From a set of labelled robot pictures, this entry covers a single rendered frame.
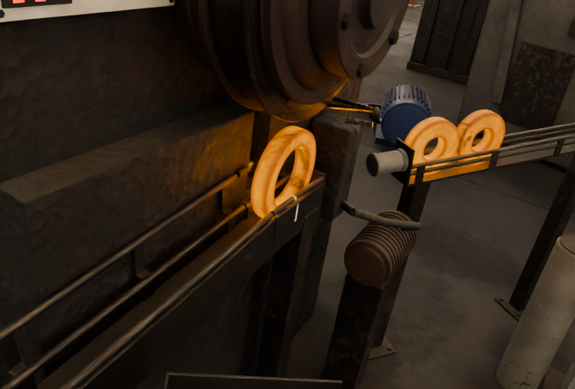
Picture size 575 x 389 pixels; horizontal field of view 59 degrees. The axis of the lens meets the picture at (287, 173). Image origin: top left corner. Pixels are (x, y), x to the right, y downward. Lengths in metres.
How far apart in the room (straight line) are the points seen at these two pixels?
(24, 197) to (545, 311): 1.35
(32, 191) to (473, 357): 1.51
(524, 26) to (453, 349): 2.24
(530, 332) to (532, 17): 2.26
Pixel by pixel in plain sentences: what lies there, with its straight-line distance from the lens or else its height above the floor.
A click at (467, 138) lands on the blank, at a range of 1.42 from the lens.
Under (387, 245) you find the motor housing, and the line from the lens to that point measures 1.25.
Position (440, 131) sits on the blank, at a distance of 1.35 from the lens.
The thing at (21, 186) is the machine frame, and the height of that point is 0.87.
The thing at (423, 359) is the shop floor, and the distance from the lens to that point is 1.77.
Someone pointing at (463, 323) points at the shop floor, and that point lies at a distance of 1.96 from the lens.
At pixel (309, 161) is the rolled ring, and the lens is 1.01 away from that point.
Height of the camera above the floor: 1.20
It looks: 27 degrees down
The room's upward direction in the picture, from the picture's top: 9 degrees clockwise
